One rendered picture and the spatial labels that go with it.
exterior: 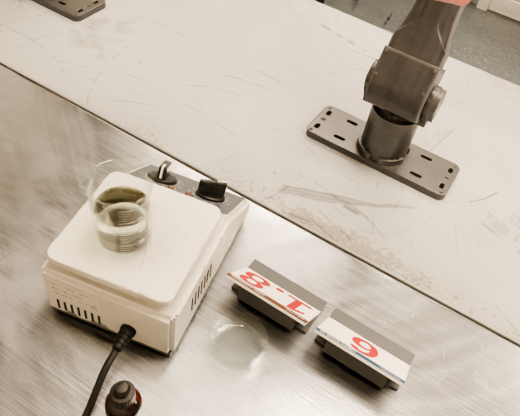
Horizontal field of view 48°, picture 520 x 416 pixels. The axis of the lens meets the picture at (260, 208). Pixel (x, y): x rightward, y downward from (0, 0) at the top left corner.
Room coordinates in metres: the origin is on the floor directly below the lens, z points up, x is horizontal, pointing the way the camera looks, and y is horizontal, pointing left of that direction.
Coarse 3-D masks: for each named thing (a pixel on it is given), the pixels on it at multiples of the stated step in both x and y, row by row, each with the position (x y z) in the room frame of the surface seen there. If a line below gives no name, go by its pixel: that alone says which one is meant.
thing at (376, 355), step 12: (324, 324) 0.30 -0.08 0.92; (336, 324) 0.31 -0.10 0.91; (336, 336) 0.29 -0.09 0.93; (348, 336) 0.30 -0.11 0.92; (360, 348) 0.28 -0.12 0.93; (372, 348) 0.29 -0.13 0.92; (372, 360) 0.27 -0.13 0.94; (384, 360) 0.28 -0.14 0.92; (396, 360) 0.29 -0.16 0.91; (396, 372) 0.26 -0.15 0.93
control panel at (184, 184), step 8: (152, 168) 0.45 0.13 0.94; (176, 176) 0.45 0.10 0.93; (160, 184) 0.41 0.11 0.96; (176, 184) 0.43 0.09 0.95; (184, 184) 0.43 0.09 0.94; (192, 184) 0.44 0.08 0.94; (184, 192) 0.41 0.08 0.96; (192, 192) 0.42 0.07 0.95; (200, 200) 0.40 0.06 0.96; (232, 200) 0.43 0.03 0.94; (240, 200) 0.43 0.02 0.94; (224, 208) 0.40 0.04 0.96; (232, 208) 0.40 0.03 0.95
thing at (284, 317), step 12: (252, 264) 0.37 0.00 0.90; (264, 264) 0.38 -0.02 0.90; (228, 276) 0.33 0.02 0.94; (264, 276) 0.36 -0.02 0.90; (276, 276) 0.36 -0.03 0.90; (240, 288) 0.33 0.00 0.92; (288, 288) 0.35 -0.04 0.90; (300, 288) 0.35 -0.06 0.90; (252, 300) 0.32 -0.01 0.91; (264, 300) 0.31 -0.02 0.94; (312, 300) 0.34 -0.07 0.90; (324, 300) 0.35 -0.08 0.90; (264, 312) 0.32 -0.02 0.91; (276, 312) 0.31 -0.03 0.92; (288, 312) 0.30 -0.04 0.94; (288, 324) 0.30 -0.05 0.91; (300, 324) 0.31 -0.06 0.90
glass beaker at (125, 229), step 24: (96, 168) 0.32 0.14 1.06; (120, 168) 0.34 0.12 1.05; (144, 168) 0.34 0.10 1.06; (96, 192) 0.32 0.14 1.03; (144, 192) 0.30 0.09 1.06; (96, 216) 0.29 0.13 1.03; (120, 216) 0.29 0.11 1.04; (144, 216) 0.30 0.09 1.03; (96, 240) 0.30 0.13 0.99; (120, 240) 0.29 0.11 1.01; (144, 240) 0.30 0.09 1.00
